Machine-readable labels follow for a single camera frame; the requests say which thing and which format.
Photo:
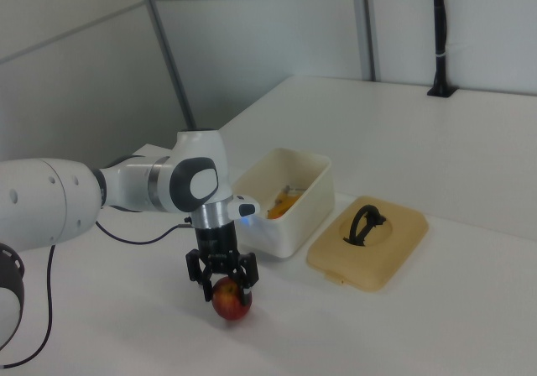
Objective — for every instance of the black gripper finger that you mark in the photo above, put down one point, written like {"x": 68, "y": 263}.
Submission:
{"x": 251, "y": 271}
{"x": 208, "y": 285}

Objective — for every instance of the slanted grey partition post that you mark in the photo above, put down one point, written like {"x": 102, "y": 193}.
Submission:
{"x": 165, "y": 44}

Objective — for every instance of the tan plastic container lid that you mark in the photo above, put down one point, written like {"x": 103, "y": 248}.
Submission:
{"x": 398, "y": 250}

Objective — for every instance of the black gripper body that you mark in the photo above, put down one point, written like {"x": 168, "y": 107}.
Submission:
{"x": 218, "y": 241}

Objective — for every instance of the red apple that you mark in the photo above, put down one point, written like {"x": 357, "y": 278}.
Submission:
{"x": 228, "y": 306}

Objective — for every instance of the cream plastic container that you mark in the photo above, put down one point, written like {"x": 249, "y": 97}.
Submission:
{"x": 312, "y": 212}

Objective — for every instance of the black pole with base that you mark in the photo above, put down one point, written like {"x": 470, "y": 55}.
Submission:
{"x": 439, "y": 36}

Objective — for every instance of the upright grey partition post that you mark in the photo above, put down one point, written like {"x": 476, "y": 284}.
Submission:
{"x": 364, "y": 27}

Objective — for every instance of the yellow orange toy food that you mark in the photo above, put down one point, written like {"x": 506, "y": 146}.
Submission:
{"x": 281, "y": 208}

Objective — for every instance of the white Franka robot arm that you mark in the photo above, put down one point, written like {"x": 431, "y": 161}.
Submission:
{"x": 50, "y": 200}

